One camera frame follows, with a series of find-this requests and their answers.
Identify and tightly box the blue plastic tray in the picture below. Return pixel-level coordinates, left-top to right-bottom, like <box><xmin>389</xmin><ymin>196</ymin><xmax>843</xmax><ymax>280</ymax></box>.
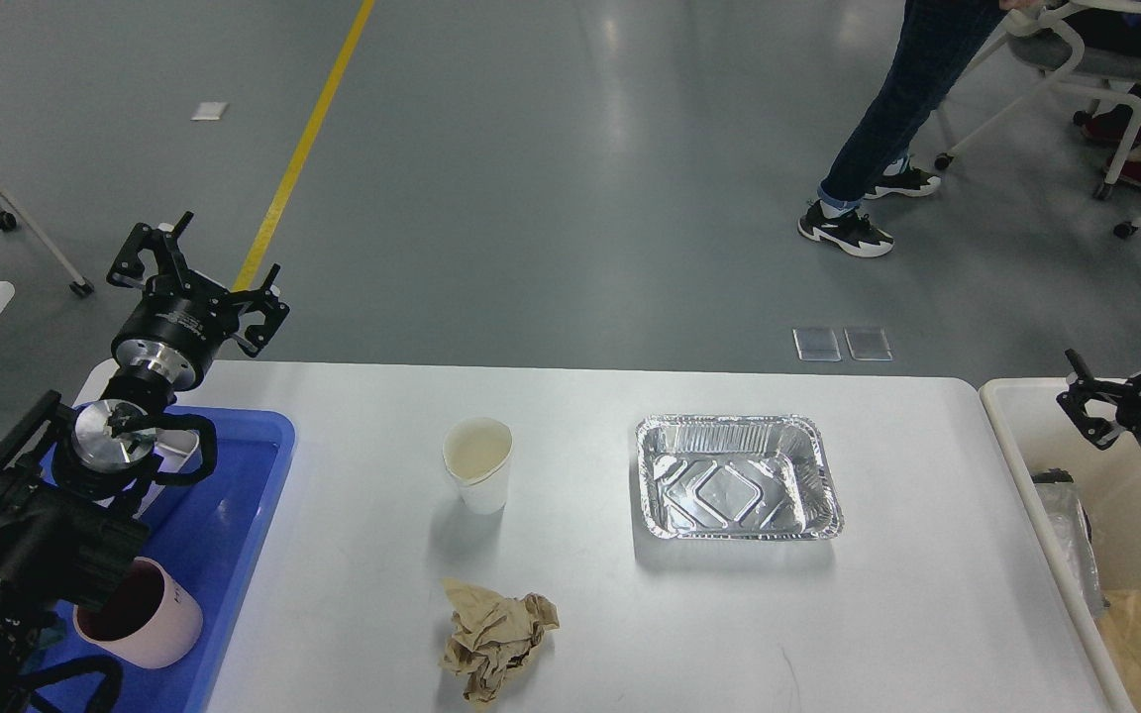
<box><xmin>0</xmin><ymin>406</ymin><xmax>296</xmax><ymax>713</ymax></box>

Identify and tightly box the floor outlet plate left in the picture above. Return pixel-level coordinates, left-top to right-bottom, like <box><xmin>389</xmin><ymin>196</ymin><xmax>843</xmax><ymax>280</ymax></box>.
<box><xmin>792</xmin><ymin>329</ymin><xmax>842</xmax><ymax>362</ymax></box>

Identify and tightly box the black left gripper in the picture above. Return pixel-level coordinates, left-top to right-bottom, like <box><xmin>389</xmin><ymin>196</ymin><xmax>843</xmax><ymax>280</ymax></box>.
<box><xmin>107</xmin><ymin>211</ymin><xmax>290</xmax><ymax>389</ymax></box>

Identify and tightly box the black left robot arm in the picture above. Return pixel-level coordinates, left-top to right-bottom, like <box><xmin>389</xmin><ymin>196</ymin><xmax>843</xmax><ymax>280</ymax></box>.
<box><xmin>0</xmin><ymin>213</ymin><xmax>290</xmax><ymax>712</ymax></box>

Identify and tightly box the person in dark jeans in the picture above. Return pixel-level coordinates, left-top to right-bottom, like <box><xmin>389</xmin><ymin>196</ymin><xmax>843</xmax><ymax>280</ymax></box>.
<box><xmin>798</xmin><ymin>1</ymin><xmax>1023</xmax><ymax>258</ymax></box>

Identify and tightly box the floor outlet plate right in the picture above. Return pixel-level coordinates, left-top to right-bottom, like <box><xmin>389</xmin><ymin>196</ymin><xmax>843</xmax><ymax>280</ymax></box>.
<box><xmin>843</xmin><ymin>326</ymin><xmax>893</xmax><ymax>360</ymax></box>

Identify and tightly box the white paper cup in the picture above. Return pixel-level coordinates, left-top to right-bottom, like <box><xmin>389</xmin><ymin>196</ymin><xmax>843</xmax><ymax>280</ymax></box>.
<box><xmin>442</xmin><ymin>418</ymin><xmax>513</xmax><ymax>515</ymax></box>

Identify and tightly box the pink mug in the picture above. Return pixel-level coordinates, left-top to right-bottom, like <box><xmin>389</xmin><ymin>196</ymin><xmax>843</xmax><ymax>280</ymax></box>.
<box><xmin>72</xmin><ymin>557</ymin><xmax>204</xmax><ymax>669</ymax></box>

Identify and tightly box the crumpled brown paper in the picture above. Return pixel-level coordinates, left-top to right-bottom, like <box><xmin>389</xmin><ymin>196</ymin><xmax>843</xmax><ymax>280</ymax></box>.
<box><xmin>439</xmin><ymin>577</ymin><xmax>561</xmax><ymax>712</ymax></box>

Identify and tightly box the floor outlet plate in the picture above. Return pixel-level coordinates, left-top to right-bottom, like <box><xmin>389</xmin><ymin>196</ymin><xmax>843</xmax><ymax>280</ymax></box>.
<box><xmin>792</xmin><ymin>329</ymin><xmax>842</xmax><ymax>362</ymax></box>
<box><xmin>843</xmin><ymin>326</ymin><xmax>893</xmax><ymax>360</ymax></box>

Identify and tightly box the grey office chair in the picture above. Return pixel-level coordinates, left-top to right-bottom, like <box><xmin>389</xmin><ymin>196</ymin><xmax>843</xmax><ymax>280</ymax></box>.
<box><xmin>934</xmin><ymin>1</ymin><xmax>1141</xmax><ymax>200</ymax></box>

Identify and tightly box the stainless steel rectangular container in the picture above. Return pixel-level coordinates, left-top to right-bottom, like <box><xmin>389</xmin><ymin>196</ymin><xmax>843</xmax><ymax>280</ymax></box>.
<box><xmin>154</xmin><ymin>429</ymin><xmax>202</xmax><ymax>473</ymax></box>

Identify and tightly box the white plastic bin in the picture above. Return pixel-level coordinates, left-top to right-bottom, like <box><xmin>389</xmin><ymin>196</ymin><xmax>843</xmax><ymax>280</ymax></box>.
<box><xmin>979</xmin><ymin>376</ymin><xmax>1141</xmax><ymax>712</ymax></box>

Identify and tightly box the plastic bag in bin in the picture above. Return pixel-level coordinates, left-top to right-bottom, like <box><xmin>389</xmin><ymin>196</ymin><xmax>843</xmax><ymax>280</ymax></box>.
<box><xmin>1031</xmin><ymin>468</ymin><xmax>1108</xmax><ymax>619</ymax></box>

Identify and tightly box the aluminium foil tray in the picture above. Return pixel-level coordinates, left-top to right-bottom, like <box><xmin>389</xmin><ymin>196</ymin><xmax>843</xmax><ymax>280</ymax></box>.
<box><xmin>636</xmin><ymin>414</ymin><xmax>844</xmax><ymax>542</ymax></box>

